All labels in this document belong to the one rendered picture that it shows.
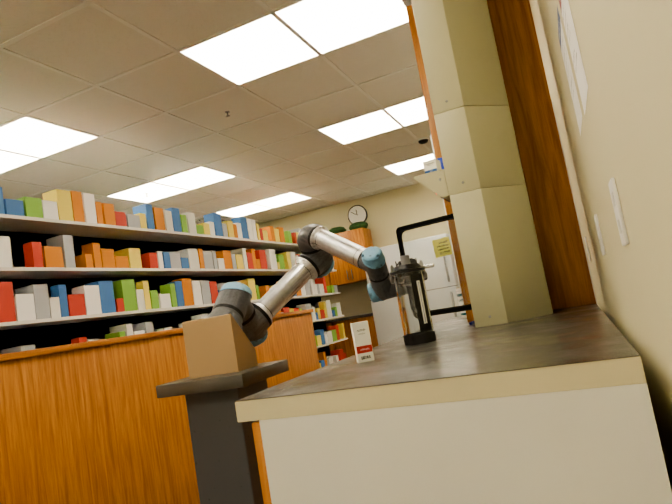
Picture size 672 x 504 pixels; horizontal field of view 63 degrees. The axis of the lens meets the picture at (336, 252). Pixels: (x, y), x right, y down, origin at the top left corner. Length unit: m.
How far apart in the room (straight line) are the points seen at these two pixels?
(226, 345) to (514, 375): 1.13
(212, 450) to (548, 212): 1.52
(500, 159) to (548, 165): 0.33
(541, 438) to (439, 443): 0.16
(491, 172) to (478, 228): 0.21
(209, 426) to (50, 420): 1.20
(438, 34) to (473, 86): 0.23
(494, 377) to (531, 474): 0.15
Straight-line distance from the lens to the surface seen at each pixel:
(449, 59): 2.12
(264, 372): 1.84
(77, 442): 3.04
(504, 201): 2.03
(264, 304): 2.12
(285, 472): 1.09
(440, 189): 2.01
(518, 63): 2.47
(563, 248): 2.32
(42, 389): 2.91
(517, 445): 0.95
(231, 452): 1.87
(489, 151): 2.05
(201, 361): 1.90
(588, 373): 0.92
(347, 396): 1.00
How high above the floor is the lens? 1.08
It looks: 6 degrees up
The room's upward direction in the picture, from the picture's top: 10 degrees counter-clockwise
